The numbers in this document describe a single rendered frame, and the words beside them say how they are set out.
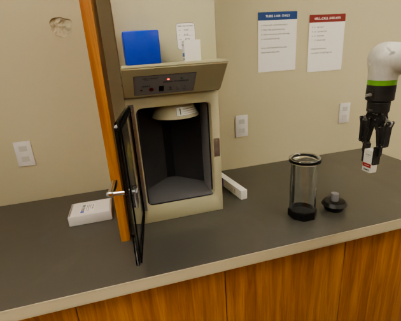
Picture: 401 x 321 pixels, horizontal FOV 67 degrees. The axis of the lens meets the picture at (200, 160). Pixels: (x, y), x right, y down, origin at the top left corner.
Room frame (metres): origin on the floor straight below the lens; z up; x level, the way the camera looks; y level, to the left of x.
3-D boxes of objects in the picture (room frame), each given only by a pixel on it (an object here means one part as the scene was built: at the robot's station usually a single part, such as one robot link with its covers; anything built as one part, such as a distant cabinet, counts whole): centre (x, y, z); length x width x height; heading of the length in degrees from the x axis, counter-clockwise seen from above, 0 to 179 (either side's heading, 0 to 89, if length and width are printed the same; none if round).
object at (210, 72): (0.98, 0.06, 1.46); 0.32 x 0.12 x 0.10; 104
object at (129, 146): (0.83, 0.20, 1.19); 0.30 x 0.01 x 0.40; 6
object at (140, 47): (0.95, 0.15, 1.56); 0.10 x 0.10 x 0.09; 14
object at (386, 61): (1.07, -0.66, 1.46); 0.13 x 0.11 x 0.14; 58
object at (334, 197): (1.02, -0.49, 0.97); 0.09 x 0.09 x 0.07
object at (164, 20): (1.15, 0.11, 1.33); 0.32 x 0.25 x 0.77; 104
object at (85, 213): (1.09, 0.45, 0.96); 0.16 x 0.12 x 0.04; 103
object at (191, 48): (0.99, 0.01, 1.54); 0.05 x 0.05 x 0.06; 9
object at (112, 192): (0.75, 0.23, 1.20); 0.10 x 0.05 x 0.03; 6
